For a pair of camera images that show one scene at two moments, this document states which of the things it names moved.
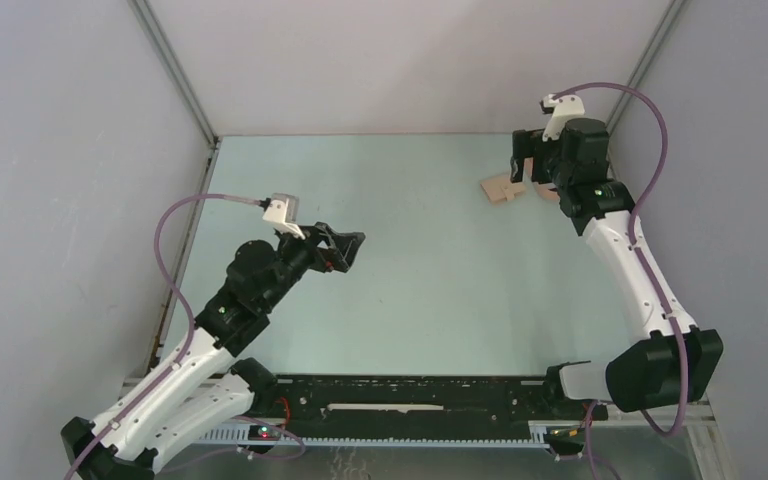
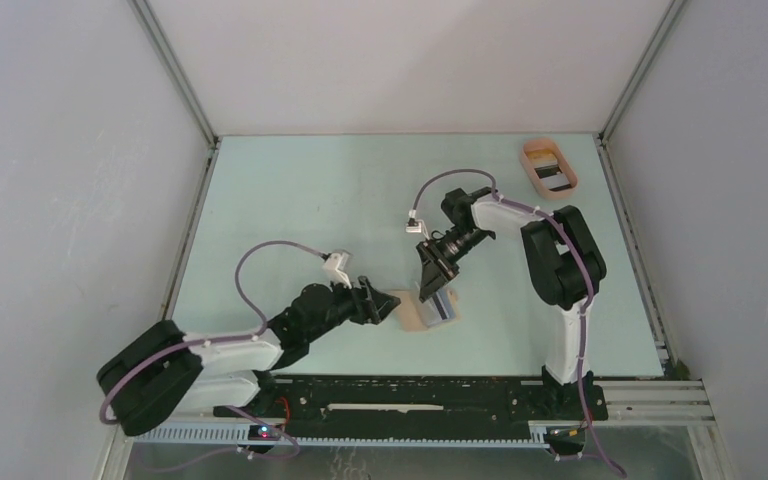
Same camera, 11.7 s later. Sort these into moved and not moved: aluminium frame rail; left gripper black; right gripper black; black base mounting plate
Moved: left gripper black; right gripper black
Not moved: aluminium frame rail; black base mounting plate
